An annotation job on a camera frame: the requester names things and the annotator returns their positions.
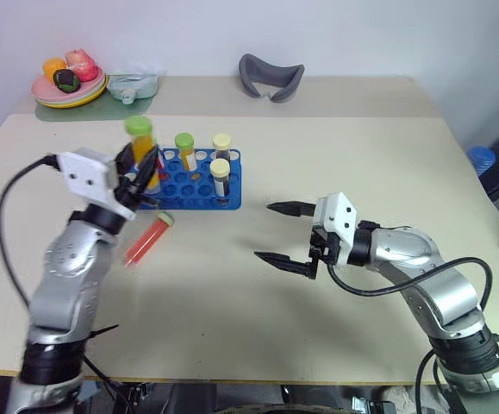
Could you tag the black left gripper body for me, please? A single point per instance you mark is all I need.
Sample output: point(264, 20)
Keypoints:
point(127, 194)

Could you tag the yellow test tube green cap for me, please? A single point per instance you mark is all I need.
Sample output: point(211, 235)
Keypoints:
point(140, 144)
point(185, 151)

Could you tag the stack of coloured plates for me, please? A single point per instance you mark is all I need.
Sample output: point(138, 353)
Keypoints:
point(89, 98)

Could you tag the orange toy fruit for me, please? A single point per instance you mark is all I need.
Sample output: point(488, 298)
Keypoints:
point(53, 67)

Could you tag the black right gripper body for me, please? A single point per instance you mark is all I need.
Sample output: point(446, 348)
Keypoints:
point(321, 248)

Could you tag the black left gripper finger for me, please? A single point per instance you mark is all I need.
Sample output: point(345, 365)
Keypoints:
point(126, 157)
point(149, 166)

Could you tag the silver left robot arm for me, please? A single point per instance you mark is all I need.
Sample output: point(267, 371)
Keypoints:
point(72, 259)

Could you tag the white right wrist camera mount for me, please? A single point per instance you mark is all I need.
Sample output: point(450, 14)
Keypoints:
point(339, 215)

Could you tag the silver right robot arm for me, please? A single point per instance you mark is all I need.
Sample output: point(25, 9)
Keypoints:
point(408, 246)

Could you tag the pink plate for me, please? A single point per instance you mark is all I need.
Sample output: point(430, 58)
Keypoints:
point(44, 88)

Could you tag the pale green plastic pouch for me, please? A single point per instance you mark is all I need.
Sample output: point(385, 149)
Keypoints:
point(135, 84)

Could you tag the blue round object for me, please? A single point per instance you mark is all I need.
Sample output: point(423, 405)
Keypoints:
point(482, 159)

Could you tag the green table mat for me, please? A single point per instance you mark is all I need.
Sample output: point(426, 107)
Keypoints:
point(102, 111)

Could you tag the blue test tube rack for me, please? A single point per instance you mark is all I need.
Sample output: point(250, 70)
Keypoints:
point(197, 190)

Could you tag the grey foam face pad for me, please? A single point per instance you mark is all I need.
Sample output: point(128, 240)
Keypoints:
point(253, 71)

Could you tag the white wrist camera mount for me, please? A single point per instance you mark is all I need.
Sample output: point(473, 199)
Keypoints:
point(339, 215)
point(86, 172)

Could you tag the dark test tube cream cap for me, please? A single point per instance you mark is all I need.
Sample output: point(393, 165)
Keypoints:
point(222, 146)
point(220, 177)

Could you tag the red test tube green cap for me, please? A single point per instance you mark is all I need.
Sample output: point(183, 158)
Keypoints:
point(147, 239)

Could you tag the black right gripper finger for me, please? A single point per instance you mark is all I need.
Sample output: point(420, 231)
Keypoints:
point(285, 263)
point(292, 208)

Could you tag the red toy apple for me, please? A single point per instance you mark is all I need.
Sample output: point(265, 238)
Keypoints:
point(81, 64)

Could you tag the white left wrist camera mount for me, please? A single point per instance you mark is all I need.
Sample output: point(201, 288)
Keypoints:
point(86, 172)

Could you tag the dark green toy fruit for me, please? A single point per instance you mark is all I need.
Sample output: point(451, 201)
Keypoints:
point(66, 80)

